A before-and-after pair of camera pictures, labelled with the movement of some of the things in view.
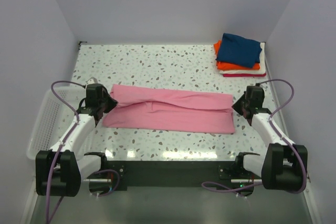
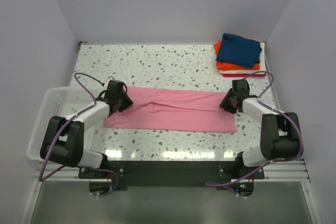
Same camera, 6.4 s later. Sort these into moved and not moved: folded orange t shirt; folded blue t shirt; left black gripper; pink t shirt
Moved: left black gripper
Not moved: folded orange t shirt; pink t shirt; folded blue t shirt
